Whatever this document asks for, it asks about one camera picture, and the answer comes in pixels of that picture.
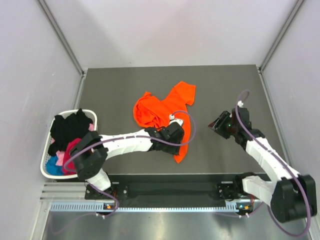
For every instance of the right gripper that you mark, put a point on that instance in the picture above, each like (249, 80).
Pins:
(218, 124)

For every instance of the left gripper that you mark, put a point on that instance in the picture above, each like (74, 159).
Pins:
(174, 150)

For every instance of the orange t-shirt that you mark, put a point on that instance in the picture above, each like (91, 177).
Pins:
(150, 112)

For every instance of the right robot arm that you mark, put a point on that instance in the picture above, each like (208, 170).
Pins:
(289, 194)

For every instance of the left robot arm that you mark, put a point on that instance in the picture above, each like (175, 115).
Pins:
(90, 152)

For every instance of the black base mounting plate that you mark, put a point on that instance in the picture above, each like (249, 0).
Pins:
(131, 186)

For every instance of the black garment in basket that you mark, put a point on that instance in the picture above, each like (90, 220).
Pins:
(65, 130)

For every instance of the blue garment in basket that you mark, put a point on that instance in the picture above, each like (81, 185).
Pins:
(52, 168)

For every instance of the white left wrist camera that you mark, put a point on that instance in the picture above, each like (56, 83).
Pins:
(173, 119)

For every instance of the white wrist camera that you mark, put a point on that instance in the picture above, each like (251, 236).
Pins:
(173, 119)
(240, 104)

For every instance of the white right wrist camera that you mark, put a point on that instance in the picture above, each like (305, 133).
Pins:
(240, 104)

